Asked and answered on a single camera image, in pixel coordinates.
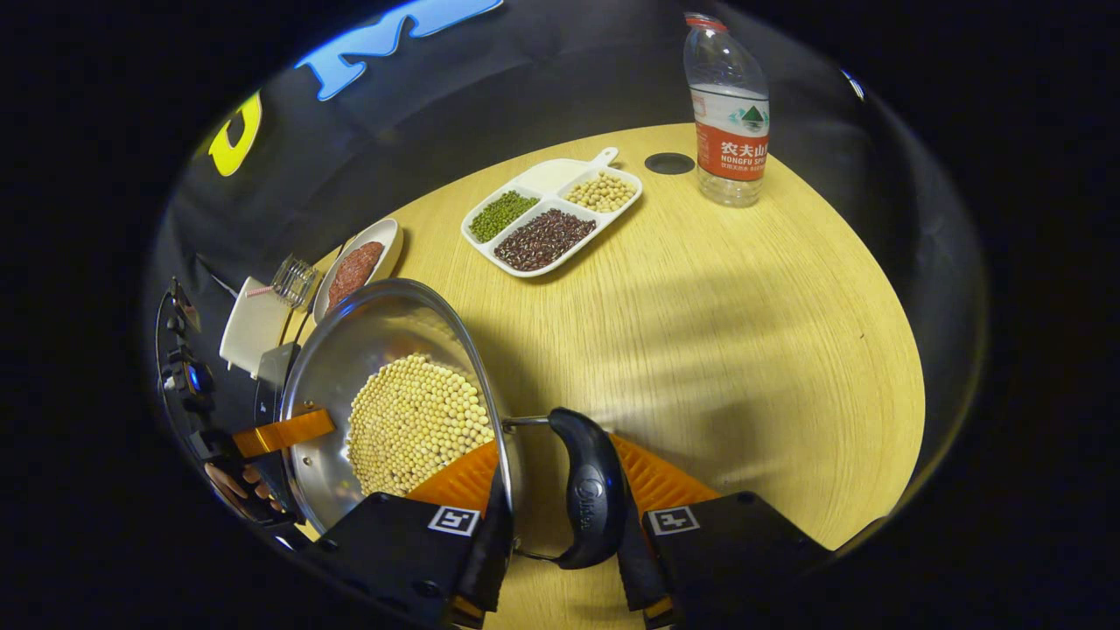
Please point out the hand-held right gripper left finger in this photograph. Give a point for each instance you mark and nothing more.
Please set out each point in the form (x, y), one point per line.
(490, 560)

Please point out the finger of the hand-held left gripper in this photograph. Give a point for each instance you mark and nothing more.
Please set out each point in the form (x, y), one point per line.
(284, 433)

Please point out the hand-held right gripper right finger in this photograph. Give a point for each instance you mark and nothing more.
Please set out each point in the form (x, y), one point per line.
(643, 569)

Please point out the black induction cooktop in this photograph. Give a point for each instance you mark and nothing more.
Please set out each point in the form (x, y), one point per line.
(276, 376)

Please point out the large layer of soybeans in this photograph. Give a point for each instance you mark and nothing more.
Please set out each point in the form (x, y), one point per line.
(411, 420)

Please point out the pink striped straw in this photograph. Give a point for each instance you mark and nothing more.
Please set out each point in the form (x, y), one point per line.
(259, 291)

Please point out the brown steak piece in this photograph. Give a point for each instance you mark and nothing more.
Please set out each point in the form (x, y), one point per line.
(343, 287)
(367, 261)

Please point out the round white plate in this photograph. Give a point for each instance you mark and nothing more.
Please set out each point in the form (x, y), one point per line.
(385, 236)

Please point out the heap of green mung beans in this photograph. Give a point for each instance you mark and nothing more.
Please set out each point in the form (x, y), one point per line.
(503, 217)

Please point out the heap of dark red beans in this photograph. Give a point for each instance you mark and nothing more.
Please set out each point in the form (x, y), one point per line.
(544, 241)

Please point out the white divided dish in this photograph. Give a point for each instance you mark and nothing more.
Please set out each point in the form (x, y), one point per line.
(547, 178)

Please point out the small heap of soybeans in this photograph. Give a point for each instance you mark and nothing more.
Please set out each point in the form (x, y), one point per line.
(601, 192)

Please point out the clear water bottle red label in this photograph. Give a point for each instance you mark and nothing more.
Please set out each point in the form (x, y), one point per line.
(731, 114)

